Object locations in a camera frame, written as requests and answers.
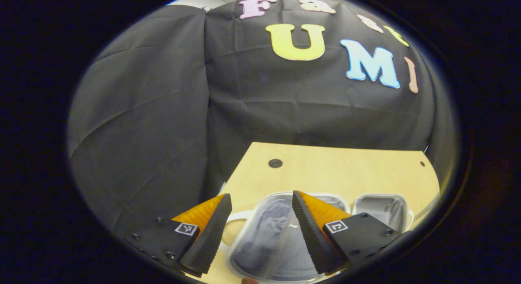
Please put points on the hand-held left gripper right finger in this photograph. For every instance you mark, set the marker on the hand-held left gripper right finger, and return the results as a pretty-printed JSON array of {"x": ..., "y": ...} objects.
[{"x": 311, "y": 239}]

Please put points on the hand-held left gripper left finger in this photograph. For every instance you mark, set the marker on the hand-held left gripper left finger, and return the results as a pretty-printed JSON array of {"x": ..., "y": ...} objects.
[{"x": 209, "y": 235}]

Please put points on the white suitcase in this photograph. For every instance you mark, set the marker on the white suitcase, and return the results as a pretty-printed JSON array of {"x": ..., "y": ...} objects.
[{"x": 268, "y": 235}]

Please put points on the black backdrop cloth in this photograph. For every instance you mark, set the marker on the black backdrop cloth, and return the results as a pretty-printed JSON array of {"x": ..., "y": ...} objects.
[{"x": 163, "y": 113}]

